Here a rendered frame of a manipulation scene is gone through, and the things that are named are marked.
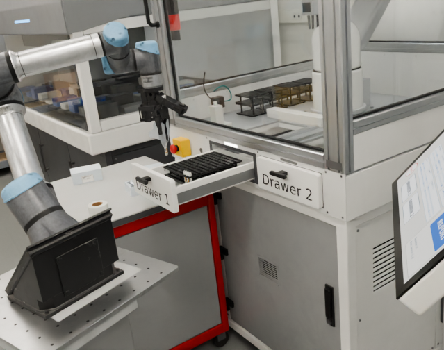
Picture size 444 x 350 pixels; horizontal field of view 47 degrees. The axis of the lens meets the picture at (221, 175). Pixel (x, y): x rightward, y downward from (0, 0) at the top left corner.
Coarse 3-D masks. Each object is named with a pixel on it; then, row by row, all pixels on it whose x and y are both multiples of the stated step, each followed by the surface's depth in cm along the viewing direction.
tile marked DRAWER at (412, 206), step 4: (416, 192) 109; (416, 196) 107; (412, 200) 108; (416, 200) 106; (404, 204) 110; (408, 204) 109; (412, 204) 106; (416, 204) 104; (404, 208) 109; (408, 208) 107; (412, 208) 105; (416, 208) 103; (420, 208) 101; (404, 212) 107; (408, 212) 105; (412, 212) 103; (416, 212) 101; (404, 216) 106; (408, 216) 104; (412, 216) 102; (404, 220) 104; (408, 220) 102; (404, 224) 102
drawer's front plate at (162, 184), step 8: (136, 168) 179; (144, 168) 175; (144, 176) 176; (152, 176) 170; (160, 176) 165; (136, 184) 183; (152, 184) 172; (160, 184) 166; (168, 184) 161; (144, 192) 180; (152, 192) 173; (160, 192) 168; (168, 192) 163; (152, 200) 175; (168, 200) 165; (176, 200) 163; (168, 208) 166; (176, 208) 163
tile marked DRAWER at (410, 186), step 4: (412, 176) 119; (408, 180) 120; (412, 180) 117; (404, 184) 120; (408, 184) 118; (412, 184) 115; (416, 184) 112; (404, 188) 118; (408, 188) 116; (412, 188) 113; (416, 188) 111; (404, 192) 116; (408, 192) 114; (412, 192) 111; (404, 196) 114; (408, 196) 112; (404, 200) 112
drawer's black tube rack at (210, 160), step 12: (204, 156) 191; (216, 156) 189; (228, 156) 188; (180, 168) 180; (192, 168) 179; (204, 168) 178; (216, 168) 176; (228, 168) 184; (180, 180) 177; (192, 180) 173
